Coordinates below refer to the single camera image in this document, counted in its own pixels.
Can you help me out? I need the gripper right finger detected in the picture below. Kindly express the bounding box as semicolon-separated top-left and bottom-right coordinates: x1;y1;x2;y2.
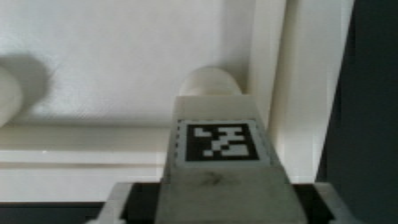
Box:
294;182;367;224

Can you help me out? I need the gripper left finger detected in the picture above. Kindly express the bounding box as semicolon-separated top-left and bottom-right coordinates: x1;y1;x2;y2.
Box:
86;182;161;224

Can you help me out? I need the white table leg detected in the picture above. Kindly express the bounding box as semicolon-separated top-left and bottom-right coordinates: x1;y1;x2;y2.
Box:
155;67;308;224

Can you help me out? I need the white square tabletop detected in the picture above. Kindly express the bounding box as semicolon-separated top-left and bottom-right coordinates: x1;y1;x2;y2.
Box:
0;0;358;203

